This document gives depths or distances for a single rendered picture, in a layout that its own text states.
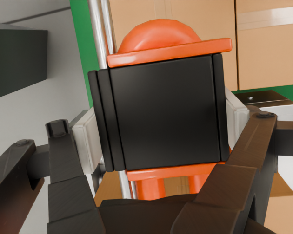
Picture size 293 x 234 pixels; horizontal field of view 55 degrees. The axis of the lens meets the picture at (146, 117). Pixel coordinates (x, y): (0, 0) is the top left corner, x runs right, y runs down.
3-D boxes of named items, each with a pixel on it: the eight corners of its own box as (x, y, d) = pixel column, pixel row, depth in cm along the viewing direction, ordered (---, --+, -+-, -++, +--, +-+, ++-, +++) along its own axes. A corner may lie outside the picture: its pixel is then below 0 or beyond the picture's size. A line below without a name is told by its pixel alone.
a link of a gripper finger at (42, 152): (69, 178, 15) (15, 183, 15) (93, 142, 19) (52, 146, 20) (63, 152, 14) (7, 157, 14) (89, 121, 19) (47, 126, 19)
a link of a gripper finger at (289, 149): (258, 133, 13) (327, 126, 13) (235, 106, 18) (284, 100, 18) (259, 162, 14) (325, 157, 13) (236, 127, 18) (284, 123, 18)
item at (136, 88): (226, 145, 23) (241, 172, 18) (136, 154, 24) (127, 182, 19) (217, 38, 21) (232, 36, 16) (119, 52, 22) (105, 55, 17)
